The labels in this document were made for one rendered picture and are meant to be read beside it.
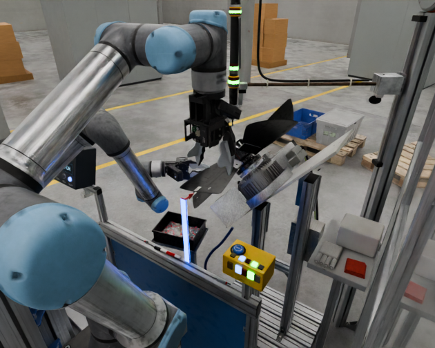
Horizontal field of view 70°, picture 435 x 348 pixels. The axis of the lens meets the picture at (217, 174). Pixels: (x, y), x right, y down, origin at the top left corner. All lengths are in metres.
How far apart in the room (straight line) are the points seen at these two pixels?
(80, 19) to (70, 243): 6.90
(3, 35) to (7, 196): 8.62
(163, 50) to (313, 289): 2.18
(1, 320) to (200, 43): 0.73
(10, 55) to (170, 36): 8.60
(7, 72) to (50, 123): 8.60
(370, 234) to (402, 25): 7.17
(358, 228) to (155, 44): 1.20
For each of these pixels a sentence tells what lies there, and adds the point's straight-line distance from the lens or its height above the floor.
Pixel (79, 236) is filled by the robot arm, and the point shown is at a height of 1.61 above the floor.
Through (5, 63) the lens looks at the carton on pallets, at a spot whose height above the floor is 0.42.
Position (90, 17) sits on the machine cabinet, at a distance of 7.29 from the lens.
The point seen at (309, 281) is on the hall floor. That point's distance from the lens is 2.56.
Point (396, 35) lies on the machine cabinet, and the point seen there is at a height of 1.04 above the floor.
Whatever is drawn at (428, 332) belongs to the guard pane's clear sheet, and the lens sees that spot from 0.43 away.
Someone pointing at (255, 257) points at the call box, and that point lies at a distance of 1.13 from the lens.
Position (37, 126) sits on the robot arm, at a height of 1.69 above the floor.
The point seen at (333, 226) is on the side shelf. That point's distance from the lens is 1.68.
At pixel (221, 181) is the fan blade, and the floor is 1.19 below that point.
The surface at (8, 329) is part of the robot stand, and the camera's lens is 0.93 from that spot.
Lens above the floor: 1.86
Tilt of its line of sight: 30 degrees down
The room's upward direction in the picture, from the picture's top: straight up
